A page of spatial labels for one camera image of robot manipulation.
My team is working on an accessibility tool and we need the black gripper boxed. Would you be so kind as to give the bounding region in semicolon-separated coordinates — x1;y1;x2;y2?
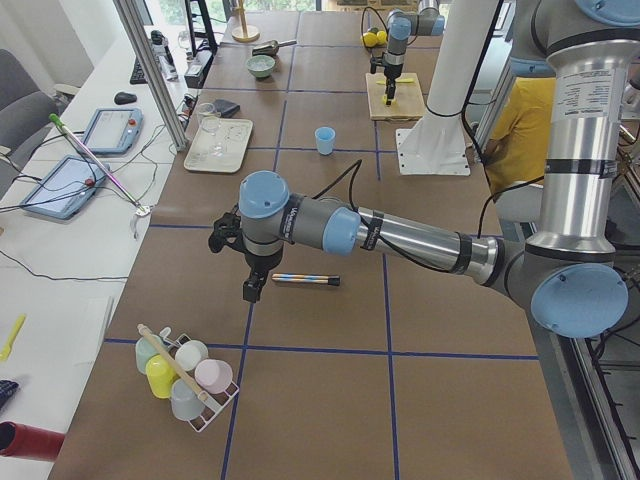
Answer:
370;51;403;104
208;205;282;303

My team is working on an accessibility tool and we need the steel muddler black cap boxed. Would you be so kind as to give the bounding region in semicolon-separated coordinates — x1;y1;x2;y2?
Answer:
271;272;342;289

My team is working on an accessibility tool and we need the yellow lemon by edge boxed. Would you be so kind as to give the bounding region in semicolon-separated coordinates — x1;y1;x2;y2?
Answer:
362;31;378;48

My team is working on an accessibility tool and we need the light blue cup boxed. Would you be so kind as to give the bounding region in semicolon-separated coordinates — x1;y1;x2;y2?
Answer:
314;126;336;156

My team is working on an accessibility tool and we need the white cup rack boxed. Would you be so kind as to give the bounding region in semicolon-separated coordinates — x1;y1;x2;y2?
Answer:
135;324;239;432

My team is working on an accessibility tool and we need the yellow plastic knife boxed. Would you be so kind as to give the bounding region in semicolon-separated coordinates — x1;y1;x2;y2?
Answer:
376;77;415;85

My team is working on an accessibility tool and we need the wooden cutting board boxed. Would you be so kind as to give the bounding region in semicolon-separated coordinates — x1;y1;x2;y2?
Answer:
365;73;426;120

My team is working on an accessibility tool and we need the steel ice scoop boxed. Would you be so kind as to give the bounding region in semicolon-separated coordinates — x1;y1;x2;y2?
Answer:
252;39;297;57

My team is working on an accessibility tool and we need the green bowl of ice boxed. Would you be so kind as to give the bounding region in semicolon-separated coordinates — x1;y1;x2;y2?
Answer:
245;55;276;79

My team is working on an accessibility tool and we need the person in yellow shirt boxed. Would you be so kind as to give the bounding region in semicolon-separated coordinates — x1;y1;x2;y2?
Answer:
485;78;556;194

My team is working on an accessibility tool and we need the white bear tray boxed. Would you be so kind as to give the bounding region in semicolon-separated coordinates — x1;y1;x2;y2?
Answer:
183;119;253;174

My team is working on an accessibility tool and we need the wooden mug tree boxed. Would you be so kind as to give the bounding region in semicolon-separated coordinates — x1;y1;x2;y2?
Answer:
231;0;260;43

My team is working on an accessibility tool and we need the grey folded cloth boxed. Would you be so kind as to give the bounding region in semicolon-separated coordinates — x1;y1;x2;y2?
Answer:
213;99;240;118

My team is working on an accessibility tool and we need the upper teach pendant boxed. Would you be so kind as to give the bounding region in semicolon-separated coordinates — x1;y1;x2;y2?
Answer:
82;108;144;156

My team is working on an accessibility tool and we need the teach pendant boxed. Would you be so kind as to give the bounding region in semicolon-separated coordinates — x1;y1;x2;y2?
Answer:
82;108;144;156
20;155;107;220

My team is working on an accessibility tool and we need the lower teach pendant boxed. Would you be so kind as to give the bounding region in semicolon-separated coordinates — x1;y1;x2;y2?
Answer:
20;155;107;220

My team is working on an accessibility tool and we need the black computer mouse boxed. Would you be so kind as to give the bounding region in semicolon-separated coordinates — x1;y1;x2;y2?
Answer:
113;91;137;105

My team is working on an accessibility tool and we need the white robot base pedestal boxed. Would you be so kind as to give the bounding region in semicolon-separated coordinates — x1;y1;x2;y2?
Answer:
396;0;502;176

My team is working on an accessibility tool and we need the aluminium frame post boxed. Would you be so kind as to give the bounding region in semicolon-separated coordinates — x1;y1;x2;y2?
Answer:
113;0;188;152

